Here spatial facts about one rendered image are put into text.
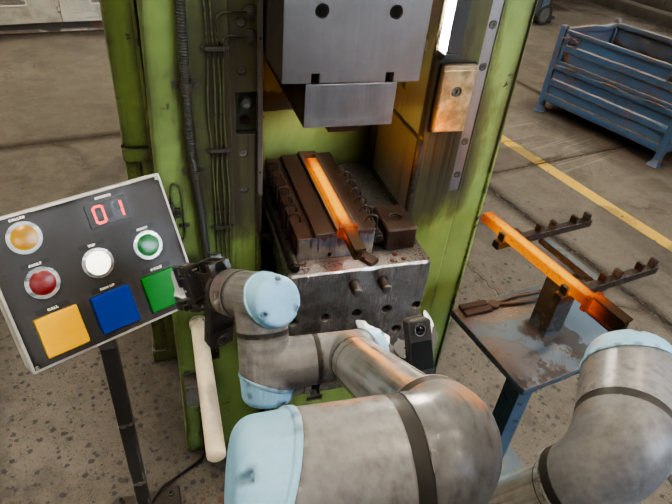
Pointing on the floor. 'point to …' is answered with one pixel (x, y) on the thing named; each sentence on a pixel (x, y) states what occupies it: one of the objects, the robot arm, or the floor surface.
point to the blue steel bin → (615, 81)
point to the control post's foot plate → (157, 497)
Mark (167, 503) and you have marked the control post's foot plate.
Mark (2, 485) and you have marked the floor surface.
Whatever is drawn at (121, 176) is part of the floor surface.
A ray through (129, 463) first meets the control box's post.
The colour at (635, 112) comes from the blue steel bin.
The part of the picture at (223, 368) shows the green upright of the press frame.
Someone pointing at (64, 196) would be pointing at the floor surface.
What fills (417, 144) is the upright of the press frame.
